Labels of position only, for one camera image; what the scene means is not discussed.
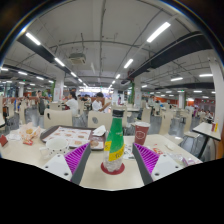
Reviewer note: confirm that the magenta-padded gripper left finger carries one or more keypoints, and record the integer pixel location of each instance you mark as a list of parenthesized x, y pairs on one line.
[(63, 163)]

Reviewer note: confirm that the group of ceiling lights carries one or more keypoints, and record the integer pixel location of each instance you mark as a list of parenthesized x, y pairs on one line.
[(158, 31)]

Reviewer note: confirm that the dark tray with paper liner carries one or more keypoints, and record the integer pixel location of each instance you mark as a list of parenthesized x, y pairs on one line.
[(70, 135)]

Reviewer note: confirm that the clear plastic bag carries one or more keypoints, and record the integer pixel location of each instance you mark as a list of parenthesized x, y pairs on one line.
[(180, 159)]

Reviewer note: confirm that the crumpled food wrapper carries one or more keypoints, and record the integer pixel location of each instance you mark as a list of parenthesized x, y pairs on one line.
[(30, 133)]

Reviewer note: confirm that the ceiling air conditioner unit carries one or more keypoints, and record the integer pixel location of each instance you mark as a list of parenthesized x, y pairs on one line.
[(77, 58)]

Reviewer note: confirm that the beige table with condiments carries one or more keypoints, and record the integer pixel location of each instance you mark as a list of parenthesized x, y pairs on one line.
[(206, 128)]

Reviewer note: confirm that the red paper cup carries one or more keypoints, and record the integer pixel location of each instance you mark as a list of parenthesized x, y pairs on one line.
[(142, 133)]

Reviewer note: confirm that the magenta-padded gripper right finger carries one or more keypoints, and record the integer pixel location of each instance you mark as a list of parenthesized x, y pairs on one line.
[(160, 163)]

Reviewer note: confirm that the green drink bottle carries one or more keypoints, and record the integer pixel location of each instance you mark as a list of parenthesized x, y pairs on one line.
[(114, 140)]

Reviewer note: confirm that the white napkin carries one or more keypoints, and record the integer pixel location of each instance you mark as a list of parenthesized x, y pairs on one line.
[(99, 131)]

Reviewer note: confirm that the group of beige chairs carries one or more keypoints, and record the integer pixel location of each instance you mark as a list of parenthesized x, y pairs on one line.
[(58, 118)]

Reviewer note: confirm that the white printed leaflet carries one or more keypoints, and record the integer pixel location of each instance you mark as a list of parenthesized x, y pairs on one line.
[(128, 151)]

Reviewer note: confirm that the small red sachet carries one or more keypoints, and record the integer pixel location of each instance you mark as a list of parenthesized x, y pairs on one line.
[(157, 150)]

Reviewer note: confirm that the white polka-dot mug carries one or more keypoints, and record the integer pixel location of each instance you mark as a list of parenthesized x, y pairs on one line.
[(56, 147)]

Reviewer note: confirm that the flat round red coaster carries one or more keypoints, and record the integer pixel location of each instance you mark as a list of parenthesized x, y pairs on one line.
[(113, 172)]

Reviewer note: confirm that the person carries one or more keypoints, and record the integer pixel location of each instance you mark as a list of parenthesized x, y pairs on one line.
[(41, 103), (98, 104), (72, 105)]

